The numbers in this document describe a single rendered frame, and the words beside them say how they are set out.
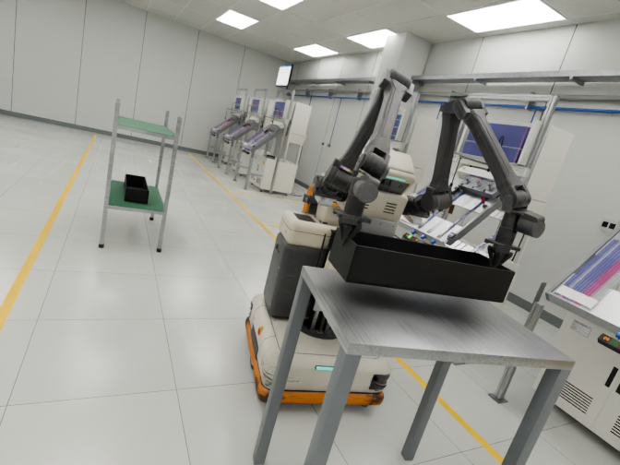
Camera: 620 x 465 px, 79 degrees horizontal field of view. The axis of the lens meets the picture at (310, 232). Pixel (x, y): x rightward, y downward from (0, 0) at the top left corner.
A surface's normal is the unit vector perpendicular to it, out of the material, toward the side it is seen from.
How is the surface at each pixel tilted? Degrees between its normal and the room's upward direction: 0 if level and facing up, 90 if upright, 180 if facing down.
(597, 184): 90
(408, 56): 90
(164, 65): 90
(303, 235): 90
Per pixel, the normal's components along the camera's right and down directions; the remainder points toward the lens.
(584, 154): -0.87, -0.11
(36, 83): 0.43, 0.33
